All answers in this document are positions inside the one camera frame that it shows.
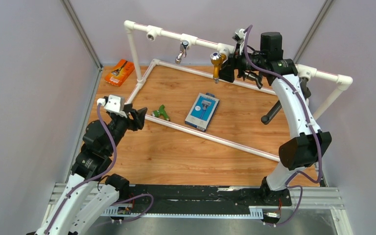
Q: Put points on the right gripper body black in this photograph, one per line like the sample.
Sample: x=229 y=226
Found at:
x=244 y=64

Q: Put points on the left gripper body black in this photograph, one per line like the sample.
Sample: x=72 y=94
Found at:
x=119 y=125

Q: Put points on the green plastic faucet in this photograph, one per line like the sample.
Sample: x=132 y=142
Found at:
x=161 y=112

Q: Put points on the chrome metal faucet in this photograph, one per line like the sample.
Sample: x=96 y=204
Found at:
x=184 y=45

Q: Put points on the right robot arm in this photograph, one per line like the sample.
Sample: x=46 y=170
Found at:
x=308 y=142

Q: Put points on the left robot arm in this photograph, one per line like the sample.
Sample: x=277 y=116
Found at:
x=87 y=168

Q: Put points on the dark grey short faucet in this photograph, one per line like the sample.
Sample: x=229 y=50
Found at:
x=249 y=75

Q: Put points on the blue razor box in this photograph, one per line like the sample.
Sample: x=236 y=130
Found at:
x=202 y=111

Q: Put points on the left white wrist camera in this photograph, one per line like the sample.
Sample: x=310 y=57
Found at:
x=113 y=104

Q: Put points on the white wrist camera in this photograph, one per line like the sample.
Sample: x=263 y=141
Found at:
x=239 y=35
x=113 y=104

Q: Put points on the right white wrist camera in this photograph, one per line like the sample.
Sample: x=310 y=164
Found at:
x=239 y=35

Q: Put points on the white PVC pipe frame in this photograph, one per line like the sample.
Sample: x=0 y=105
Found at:
x=207 y=136

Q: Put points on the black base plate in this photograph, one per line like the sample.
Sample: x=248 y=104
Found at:
x=191 y=199

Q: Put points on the aluminium frame rail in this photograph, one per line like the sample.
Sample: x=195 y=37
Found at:
x=307 y=199

